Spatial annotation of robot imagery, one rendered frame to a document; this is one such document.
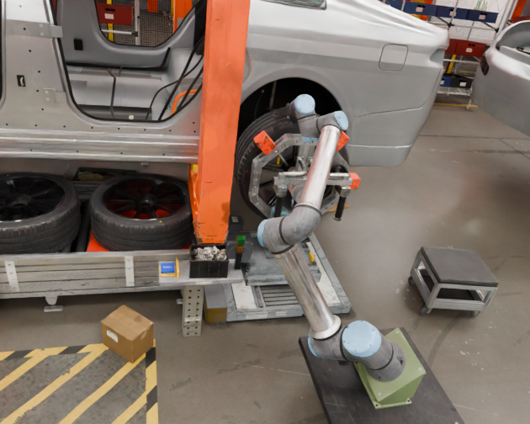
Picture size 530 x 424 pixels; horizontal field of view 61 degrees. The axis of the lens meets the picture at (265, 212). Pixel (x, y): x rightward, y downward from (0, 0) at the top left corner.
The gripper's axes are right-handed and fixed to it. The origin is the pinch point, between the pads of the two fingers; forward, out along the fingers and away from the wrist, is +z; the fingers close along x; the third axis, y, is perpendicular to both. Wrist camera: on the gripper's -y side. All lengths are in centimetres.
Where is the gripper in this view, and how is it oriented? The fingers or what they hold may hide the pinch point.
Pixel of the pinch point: (286, 113)
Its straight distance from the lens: 246.6
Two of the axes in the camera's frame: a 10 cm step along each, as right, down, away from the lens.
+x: -2.0, -9.7, -1.2
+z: -1.4, -0.9, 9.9
